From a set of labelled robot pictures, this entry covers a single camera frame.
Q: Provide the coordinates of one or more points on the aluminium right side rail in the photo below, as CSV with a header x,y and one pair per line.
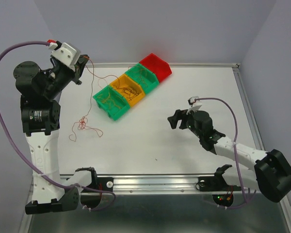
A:
x,y
249,146

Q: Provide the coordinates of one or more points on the yellow plastic bin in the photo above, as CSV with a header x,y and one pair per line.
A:
x,y
129,89

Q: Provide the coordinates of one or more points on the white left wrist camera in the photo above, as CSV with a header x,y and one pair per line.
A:
x,y
65,53

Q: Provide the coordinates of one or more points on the aluminium front rail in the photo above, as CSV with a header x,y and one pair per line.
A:
x,y
147,184

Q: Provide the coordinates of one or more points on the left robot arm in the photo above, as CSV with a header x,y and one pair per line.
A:
x,y
40,116

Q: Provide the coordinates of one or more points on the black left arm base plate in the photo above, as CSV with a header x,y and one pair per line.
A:
x,y
103,183

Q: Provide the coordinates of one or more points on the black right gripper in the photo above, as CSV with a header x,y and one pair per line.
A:
x,y
180,115

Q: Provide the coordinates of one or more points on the green plastic bin near red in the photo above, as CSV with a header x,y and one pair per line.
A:
x,y
144,77

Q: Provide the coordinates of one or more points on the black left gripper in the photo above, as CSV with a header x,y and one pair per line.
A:
x,y
79,67

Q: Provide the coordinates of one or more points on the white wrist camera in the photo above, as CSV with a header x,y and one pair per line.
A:
x,y
195,104
65,53

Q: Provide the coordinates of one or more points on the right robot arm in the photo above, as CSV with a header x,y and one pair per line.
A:
x,y
268,172

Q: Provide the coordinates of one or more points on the aluminium back rail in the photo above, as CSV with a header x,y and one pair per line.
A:
x,y
231,65

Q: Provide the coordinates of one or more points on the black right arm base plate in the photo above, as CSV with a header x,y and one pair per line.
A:
x,y
214,183

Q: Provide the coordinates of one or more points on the green plastic bin front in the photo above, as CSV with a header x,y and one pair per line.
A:
x,y
110,101

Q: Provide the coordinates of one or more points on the aluminium rail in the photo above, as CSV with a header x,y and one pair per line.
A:
x,y
147,184
249,146
231,65

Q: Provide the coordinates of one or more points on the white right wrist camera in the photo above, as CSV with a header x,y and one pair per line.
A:
x,y
195,104

